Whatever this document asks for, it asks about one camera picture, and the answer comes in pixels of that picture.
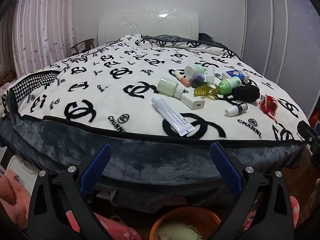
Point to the white and orange lip balm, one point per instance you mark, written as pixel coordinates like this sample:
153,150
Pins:
183,81

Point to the green plastic bottle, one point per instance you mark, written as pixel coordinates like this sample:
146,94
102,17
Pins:
228,85

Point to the printed pillow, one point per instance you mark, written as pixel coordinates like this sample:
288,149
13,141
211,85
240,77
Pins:
190,45

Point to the pink patterned curtain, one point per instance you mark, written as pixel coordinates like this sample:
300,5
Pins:
42,30

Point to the white charger plug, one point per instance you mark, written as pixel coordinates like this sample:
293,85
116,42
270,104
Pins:
192,102

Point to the small blue dropper bottle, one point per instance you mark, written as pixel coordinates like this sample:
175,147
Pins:
237,108

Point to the white storage box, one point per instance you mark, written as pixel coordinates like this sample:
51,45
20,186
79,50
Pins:
21,170

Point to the slim white bottle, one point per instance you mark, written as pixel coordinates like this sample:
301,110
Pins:
210,75

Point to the white bed headboard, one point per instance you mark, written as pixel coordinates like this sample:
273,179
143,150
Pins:
140,25

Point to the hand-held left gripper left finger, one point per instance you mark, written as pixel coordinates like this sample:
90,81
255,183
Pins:
96,165

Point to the black scrunchie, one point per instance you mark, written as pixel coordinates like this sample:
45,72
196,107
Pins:
246,93

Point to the red hair clip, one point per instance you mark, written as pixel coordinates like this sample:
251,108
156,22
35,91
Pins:
267,103

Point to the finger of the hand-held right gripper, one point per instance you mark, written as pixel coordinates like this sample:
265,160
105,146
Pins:
306,132

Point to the blue and white box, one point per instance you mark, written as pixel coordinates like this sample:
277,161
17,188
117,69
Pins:
235,75

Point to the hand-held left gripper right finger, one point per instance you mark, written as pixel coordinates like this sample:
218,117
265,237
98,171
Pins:
226,167

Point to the white ointment tube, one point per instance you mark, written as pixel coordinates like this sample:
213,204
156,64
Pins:
172,115

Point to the dark wooden chair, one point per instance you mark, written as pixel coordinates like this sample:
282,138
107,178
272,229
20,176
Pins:
86,43

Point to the small purple bottle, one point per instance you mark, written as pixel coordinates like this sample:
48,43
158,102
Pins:
198,78

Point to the pink fleece cloth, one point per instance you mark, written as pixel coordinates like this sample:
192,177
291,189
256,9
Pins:
12,195

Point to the green jar with white lid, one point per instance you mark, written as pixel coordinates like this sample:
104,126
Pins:
196,70

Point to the pale green white-capped bottle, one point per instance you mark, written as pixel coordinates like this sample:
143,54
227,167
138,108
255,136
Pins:
167,85

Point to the orange plastic basin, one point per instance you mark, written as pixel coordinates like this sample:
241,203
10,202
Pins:
185,213

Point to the yellow hair claw clip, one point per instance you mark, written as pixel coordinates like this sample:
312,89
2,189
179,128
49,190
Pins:
203,90

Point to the white black printed blanket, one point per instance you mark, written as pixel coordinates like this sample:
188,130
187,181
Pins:
100,100

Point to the grey wardrobe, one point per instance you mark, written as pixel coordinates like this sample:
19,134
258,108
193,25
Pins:
282,30

